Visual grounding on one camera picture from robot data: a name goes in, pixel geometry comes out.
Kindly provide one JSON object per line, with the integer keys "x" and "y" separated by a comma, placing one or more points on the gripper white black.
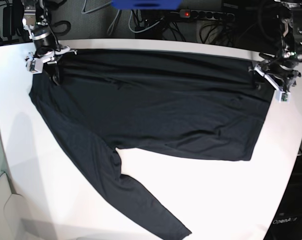
{"x": 280, "y": 77}
{"x": 51, "y": 57}

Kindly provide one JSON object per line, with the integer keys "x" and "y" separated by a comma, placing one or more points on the dark navy long-sleeve shirt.
{"x": 92, "y": 121}

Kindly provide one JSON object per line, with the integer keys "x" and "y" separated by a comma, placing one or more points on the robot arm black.
{"x": 273, "y": 24}
{"x": 155, "y": 65}

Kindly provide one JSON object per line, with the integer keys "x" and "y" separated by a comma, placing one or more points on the black power adapter on floor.
{"x": 9, "y": 24}

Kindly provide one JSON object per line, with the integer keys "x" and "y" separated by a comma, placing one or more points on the blue box at top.
{"x": 146, "y": 4}

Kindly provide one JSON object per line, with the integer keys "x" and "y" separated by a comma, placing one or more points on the black OpenArm base box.
{"x": 287, "y": 222}

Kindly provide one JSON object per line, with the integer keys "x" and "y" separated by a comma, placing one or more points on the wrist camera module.
{"x": 34, "y": 66}
{"x": 282, "y": 96}

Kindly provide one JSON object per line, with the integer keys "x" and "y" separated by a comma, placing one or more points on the black power strip red switch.
{"x": 206, "y": 15}

